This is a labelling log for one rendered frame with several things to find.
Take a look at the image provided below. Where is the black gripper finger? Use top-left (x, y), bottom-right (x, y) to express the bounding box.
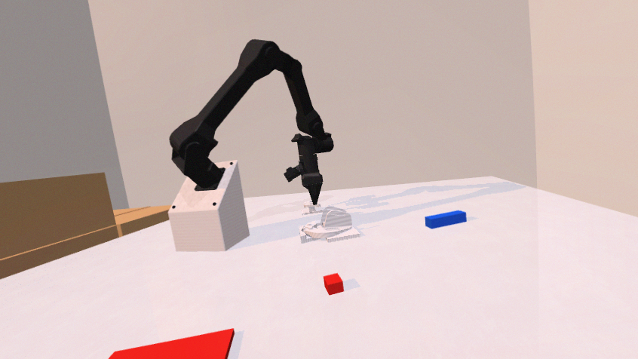
top-left (303, 182), bottom-right (323, 205)

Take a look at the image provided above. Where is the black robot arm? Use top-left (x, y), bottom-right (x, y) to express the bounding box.
top-left (169, 39), bottom-right (334, 192)

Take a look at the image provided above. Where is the red cube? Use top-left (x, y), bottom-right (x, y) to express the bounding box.
top-left (324, 273), bottom-right (344, 295)

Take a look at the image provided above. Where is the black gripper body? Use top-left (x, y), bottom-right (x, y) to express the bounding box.
top-left (299, 154), bottom-right (323, 185)

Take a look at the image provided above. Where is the blue rectangular block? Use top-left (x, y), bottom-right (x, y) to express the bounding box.
top-left (425, 210), bottom-right (467, 229)

